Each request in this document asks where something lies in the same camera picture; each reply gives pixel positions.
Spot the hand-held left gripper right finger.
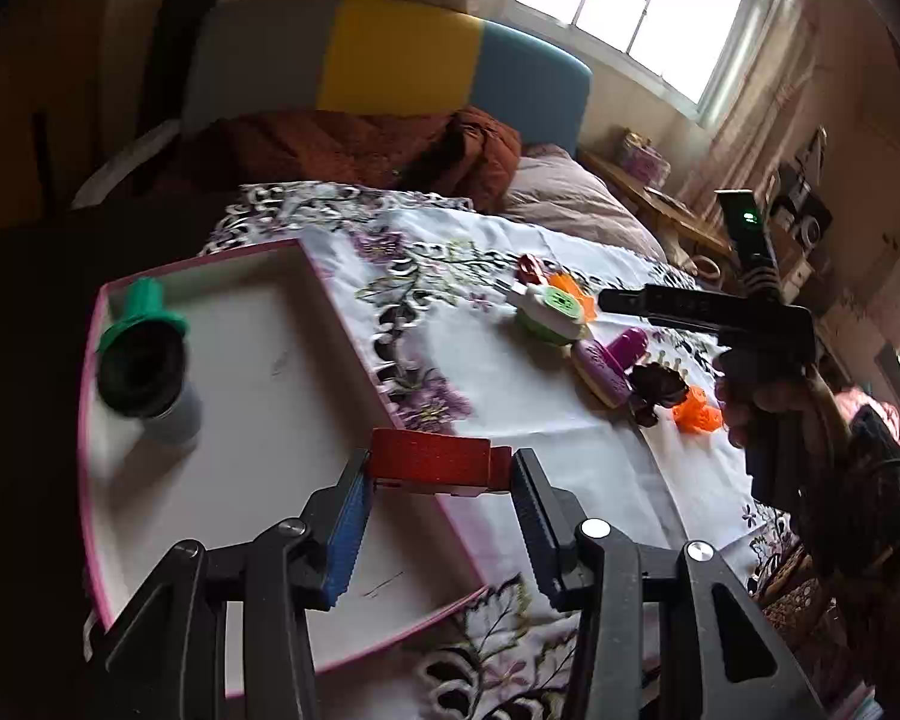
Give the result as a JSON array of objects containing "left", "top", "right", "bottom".
[{"left": 510, "top": 448, "right": 826, "bottom": 720}]

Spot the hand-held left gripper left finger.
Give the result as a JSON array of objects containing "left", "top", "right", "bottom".
[{"left": 90, "top": 448, "right": 376, "bottom": 720}]

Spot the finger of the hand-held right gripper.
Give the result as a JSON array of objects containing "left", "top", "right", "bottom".
[{"left": 598, "top": 285, "right": 728, "bottom": 331}]

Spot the magenta textured toy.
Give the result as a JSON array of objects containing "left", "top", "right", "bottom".
[{"left": 607, "top": 328, "right": 650, "bottom": 377}]

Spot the dark maroon flower toy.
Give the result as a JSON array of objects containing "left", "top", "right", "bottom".
[{"left": 628, "top": 362, "right": 691, "bottom": 428}]

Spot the red toy block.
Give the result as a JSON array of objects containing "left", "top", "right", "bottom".
[{"left": 367, "top": 427, "right": 512, "bottom": 500}]

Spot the green and white round toy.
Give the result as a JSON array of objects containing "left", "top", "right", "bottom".
[{"left": 514, "top": 283, "right": 590, "bottom": 346}]

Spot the white box with pink rim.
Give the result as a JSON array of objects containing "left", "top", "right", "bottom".
[{"left": 77, "top": 238, "right": 496, "bottom": 698}]

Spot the person's right forearm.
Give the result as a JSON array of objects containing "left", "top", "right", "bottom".
[{"left": 787, "top": 405, "right": 900, "bottom": 691}]

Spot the person's right hand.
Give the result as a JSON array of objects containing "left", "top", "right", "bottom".
[{"left": 716, "top": 366, "right": 833, "bottom": 452}]

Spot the orange spiky toy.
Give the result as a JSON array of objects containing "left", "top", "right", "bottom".
[{"left": 547, "top": 270, "right": 597, "bottom": 316}]

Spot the wooden side table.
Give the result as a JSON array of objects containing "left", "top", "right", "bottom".
[{"left": 581, "top": 150, "right": 736, "bottom": 278}]

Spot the purple and white oval toy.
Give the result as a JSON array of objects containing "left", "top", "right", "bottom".
[{"left": 571, "top": 341, "right": 631, "bottom": 410}]

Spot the orange lattice toy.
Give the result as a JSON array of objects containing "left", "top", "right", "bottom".
[{"left": 675, "top": 386, "right": 725, "bottom": 436}]

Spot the black stereo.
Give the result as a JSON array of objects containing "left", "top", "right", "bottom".
[{"left": 769, "top": 165, "right": 833, "bottom": 256}]

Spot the floral white tablecloth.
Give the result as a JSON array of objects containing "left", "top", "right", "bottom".
[{"left": 195, "top": 180, "right": 803, "bottom": 720}]

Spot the pink pillow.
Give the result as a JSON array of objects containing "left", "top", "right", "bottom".
[{"left": 501, "top": 142, "right": 668, "bottom": 263}]

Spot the purple box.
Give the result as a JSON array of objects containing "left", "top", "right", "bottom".
[{"left": 619, "top": 131, "right": 672, "bottom": 188}]

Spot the beige curtain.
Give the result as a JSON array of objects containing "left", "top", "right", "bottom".
[{"left": 690, "top": 0, "right": 826, "bottom": 203}]

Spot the green and grey cylinder toy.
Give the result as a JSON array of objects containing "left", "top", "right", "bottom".
[{"left": 94, "top": 277, "right": 205, "bottom": 447}]

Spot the window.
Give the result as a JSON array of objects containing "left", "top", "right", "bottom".
[{"left": 511, "top": 0, "right": 766, "bottom": 121}]

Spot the grey yellow blue headboard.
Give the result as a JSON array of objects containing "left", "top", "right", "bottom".
[{"left": 184, "top": 0, "right": 595, "bottom": 158}]

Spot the rust brown blanket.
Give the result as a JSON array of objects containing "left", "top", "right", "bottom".
[{"left": 150, "top": 106, "right": 524, "bottom": 215}]

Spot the dark chair back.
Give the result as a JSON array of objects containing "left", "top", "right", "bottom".
[{"left": 135, "top": 0, "right": 218, "bottom": 188}]

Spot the white bed rail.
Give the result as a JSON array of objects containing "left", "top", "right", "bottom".
[{"left": 71, "top": 120, "right": 188, "bottom": 211}]

